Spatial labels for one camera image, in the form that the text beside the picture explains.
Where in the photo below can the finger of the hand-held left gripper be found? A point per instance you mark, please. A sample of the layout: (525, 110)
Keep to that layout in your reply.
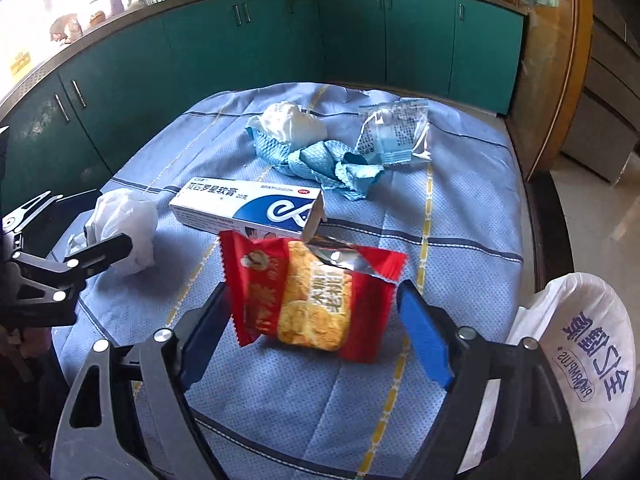
(55, 210)
(100, 252)

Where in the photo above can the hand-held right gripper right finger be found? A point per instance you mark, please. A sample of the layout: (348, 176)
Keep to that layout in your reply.
(425, 340)

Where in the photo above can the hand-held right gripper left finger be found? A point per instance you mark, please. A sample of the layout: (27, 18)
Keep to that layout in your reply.
(205, 332)

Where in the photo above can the white plastic bag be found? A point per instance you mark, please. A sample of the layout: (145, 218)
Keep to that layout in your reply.
(130, 215)

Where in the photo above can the red snack packet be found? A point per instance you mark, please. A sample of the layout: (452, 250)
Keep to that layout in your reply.
(310, 305)

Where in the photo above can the white printed trash bag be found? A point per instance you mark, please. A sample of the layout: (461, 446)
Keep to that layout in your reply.
(590, 360)

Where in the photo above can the white blue medicine box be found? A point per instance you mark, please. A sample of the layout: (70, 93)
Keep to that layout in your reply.
(225, 205)

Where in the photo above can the blue checked tablecloth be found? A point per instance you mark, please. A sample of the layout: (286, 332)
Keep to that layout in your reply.
(450, 210)

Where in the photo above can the brown lumpy food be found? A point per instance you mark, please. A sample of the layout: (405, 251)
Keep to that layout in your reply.
(67, 27)

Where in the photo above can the crumpled blue cloth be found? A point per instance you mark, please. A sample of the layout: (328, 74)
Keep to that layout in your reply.
(325, 160)

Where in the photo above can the clear plastic wrapper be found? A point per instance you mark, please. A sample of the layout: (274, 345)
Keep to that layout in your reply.
(395, 130)

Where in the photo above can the small pale bottle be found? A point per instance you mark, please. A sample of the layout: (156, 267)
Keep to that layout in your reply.
(115, 2)

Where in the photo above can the white tissue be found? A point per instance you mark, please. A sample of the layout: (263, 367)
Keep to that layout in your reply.
(295, 125)

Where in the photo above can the wooden framed glass door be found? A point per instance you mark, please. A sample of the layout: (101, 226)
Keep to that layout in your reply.
(550, 60)

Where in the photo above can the teal base cabinets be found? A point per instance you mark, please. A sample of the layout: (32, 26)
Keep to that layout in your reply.
(350, 35)

